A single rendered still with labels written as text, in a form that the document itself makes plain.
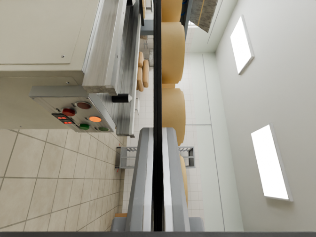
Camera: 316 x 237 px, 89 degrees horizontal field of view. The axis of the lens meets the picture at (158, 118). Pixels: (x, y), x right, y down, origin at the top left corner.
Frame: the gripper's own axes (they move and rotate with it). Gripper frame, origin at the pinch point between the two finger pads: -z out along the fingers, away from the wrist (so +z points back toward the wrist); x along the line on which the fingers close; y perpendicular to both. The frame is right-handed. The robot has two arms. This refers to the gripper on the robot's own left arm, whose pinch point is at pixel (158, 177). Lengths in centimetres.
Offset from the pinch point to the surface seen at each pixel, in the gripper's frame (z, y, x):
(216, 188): -197, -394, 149
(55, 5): -47, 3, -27
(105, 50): -34.1, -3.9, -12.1
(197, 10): -109, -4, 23
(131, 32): -87, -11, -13
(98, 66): -29.7, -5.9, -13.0
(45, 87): -28.9, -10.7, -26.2
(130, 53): -74, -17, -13
